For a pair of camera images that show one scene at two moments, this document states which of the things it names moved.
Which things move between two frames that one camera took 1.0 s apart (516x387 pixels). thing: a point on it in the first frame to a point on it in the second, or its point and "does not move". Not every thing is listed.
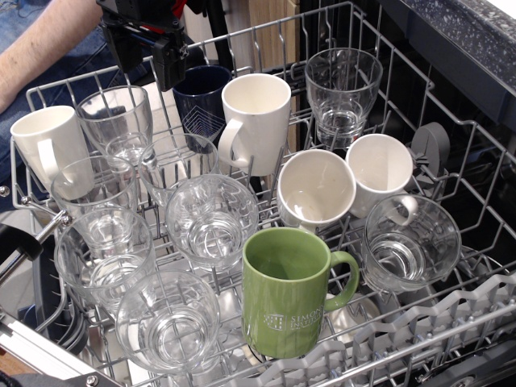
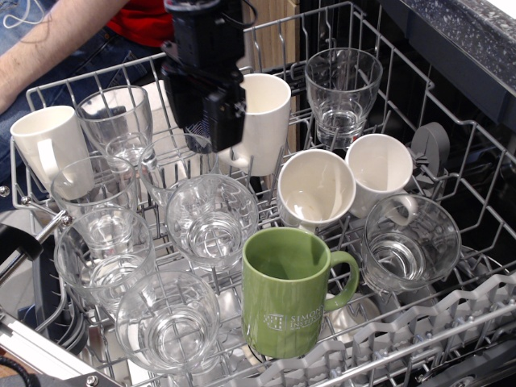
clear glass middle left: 100,193 does not move
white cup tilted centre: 314,186 does not move
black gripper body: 109,14 to 208,43
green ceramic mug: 289,279 does not move
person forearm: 55,35 does not move
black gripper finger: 126,45 to 186,96
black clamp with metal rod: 16,239 does not move
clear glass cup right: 409,242 does not move
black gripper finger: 170,55 to 226,107
